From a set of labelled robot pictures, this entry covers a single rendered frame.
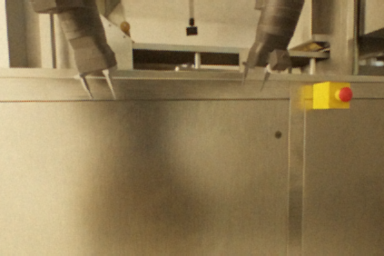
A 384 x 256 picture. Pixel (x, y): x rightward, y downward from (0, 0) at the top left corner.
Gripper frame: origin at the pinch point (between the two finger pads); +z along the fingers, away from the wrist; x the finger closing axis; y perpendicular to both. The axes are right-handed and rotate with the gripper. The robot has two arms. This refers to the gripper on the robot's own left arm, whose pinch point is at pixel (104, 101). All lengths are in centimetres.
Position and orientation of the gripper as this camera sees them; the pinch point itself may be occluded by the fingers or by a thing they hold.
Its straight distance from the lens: 49.6
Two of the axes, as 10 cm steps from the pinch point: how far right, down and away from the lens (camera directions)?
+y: 0.7, -4.7, 8.8
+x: -9.8, 1.3, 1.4
